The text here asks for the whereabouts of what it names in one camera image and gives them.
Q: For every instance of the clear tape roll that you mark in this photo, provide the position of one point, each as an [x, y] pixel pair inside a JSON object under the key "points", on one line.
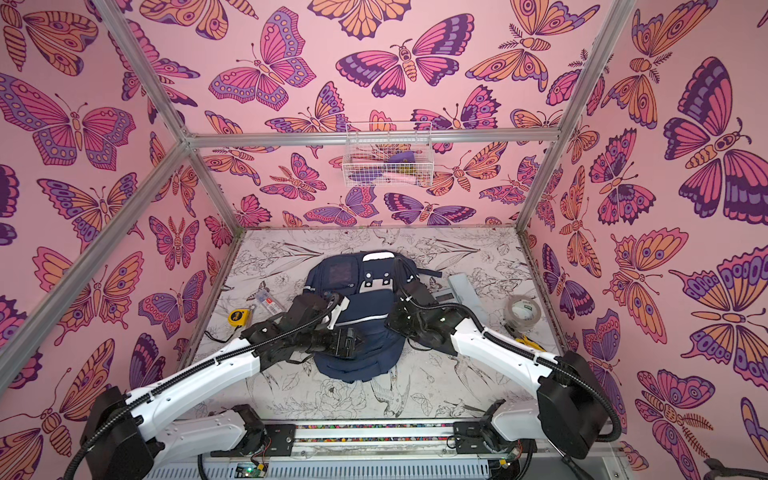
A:
{"points": [[522, 313]]}

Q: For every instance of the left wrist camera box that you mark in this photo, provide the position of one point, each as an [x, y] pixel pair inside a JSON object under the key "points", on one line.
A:
{"points": [[337, 305]]}

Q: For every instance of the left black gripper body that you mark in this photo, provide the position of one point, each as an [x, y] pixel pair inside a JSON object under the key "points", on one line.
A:
{"points": [[347, 342]]}

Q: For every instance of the yellow tape measure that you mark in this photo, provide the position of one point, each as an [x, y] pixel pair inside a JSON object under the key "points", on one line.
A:
{"points": [[239, 318]]}

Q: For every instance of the navy blue student backpack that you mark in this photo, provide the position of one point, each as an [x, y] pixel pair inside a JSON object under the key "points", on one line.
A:
{"points": [[369, 280]]}

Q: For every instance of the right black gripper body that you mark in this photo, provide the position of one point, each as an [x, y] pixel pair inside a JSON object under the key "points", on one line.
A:
{"points": [[398, 321]]}

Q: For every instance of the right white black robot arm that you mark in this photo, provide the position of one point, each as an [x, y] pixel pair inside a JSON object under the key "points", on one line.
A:
{"points": [[570, 409]]}

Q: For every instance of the yellow handled pliers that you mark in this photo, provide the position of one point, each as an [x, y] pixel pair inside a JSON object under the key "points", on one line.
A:
{"points": [[523, 339]]}

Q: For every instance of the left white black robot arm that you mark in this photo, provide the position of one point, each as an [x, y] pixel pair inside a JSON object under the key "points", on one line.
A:
{"points": [[127, 435]]}

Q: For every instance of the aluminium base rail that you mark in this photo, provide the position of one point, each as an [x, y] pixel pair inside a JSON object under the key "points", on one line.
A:
{"points": [[409, 449]]}

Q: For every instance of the id card badge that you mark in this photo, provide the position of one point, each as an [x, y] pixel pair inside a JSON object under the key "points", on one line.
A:
{"points": [[263, 298]]}

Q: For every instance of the white wire wall basket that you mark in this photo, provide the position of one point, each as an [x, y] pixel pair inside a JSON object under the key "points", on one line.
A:
{"points": [[388, 153]]}

